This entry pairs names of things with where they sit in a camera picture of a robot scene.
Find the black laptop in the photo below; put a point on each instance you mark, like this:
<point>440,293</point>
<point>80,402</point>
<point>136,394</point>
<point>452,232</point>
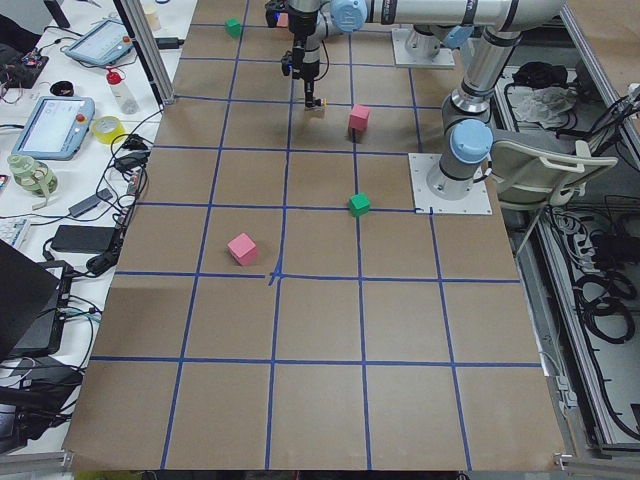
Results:
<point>33,296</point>

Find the teach pendant far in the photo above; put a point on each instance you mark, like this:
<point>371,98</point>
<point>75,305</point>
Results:
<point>103,45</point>

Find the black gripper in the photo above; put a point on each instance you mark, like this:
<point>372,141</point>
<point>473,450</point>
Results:
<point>308,73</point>

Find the pink cube centre front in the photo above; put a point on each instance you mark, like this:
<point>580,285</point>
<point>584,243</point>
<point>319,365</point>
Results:
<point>359,117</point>

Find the aluminium frame post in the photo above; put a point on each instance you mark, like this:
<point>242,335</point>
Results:
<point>132,15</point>

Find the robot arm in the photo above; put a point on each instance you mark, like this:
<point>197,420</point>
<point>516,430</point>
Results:
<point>350,16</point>
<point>468,138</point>

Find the green water bottle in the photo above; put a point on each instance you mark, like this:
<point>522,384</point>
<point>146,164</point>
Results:
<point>33,176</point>

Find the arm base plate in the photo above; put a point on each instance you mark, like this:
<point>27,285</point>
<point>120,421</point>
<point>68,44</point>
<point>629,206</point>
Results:
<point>418,47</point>
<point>435,193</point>

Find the yellow tape roll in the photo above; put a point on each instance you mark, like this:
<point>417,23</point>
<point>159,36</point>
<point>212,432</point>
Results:
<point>108,130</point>

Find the red capped squeeze bottle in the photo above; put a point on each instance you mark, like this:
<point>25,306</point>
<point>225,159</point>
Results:
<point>122,94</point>

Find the teach pendant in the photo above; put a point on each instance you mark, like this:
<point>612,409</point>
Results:
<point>56,128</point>
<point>103,45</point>

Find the pink plastic bin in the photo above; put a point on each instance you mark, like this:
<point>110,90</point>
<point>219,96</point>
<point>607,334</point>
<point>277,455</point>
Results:
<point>282,20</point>

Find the beige chair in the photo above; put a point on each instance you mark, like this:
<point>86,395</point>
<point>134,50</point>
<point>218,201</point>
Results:
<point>528,174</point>

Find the green cube front left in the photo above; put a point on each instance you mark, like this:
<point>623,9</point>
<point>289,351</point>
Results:
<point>359,204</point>

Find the green cube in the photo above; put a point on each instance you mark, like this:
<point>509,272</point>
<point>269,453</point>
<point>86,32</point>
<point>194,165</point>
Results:
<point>359,204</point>
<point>233,27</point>

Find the pink cube near arm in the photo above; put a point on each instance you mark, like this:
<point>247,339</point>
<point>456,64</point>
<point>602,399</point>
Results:
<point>243,249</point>

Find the green cube far right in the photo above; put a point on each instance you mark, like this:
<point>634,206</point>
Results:
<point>233,27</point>

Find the black round container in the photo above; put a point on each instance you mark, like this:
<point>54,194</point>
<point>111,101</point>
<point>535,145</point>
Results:
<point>62,88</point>

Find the teach pendant near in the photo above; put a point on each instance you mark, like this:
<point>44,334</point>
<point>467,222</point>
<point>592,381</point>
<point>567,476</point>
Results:
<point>56,128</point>

